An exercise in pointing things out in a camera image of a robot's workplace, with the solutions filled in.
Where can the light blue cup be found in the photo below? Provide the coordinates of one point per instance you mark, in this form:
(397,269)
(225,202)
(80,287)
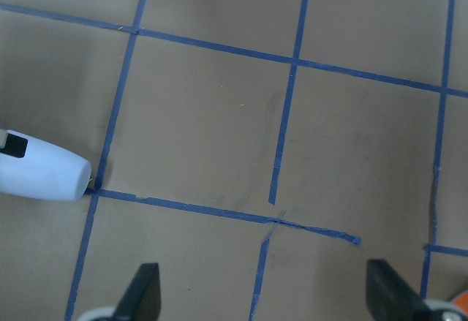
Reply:
(46,172)

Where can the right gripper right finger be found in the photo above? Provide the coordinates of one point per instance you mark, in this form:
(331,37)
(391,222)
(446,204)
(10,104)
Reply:
(389,297)

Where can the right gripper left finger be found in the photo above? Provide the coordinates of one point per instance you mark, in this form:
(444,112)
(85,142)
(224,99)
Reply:
(142,299)

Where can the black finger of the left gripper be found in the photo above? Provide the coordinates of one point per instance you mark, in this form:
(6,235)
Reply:
(14,146)

